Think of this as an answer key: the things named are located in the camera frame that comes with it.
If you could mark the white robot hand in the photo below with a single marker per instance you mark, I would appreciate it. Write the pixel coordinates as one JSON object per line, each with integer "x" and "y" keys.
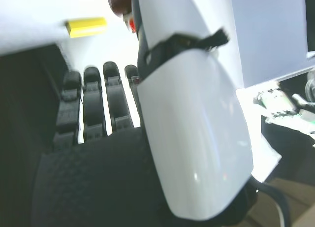
{"x": 192, "y": 113}

